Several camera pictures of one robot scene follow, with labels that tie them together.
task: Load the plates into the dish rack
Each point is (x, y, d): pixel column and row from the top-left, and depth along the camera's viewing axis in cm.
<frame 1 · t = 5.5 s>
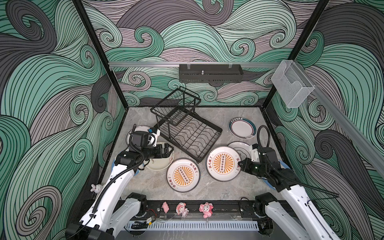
left hand: (166, 147, 76), fingers open
right hand: (238, 163, 76), fingers closed
orange sunburst plate left: (183, 175, 85), on the table
orange sunburst plate right: (222, 164, 81), point 10 cm above the table
white plate green red rim: (242, 128, 112), on the table
cream floral painted plate: (159, 164, 89), on the table
white plate red Chinese characters: (151, 136, 63), point 35 cm above the table

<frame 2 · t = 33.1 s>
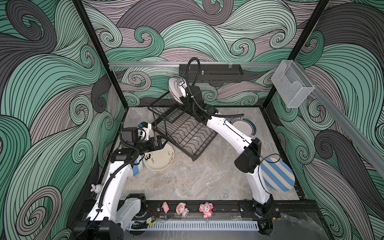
left hand: (161, 139, 76), fingers open
right hand: (190, 86, 79), fingers closed
orange sunburst plate left: (174, 90, 93), point 28 cm above the table
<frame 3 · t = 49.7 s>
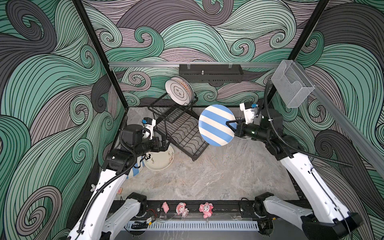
left hand: (164, 137, 69), fingers open
right hand: (228, 123, 66), fingers closed
blue striped plate right: (213, 127, 72), point 30 cm above the table
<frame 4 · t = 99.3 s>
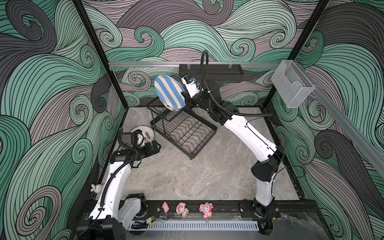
left hand: (154, 147, 79), fingers open
right hand: (184, 91, 69), fingers closed
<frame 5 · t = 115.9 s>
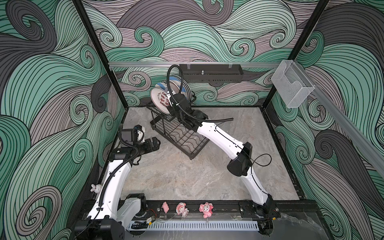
left hand: (153, 142, 79), fingers open
right hand: (175, 98, 78), fingers closed
white plate red Chinese characters: (160, 99, 85), point 30 cm above the table
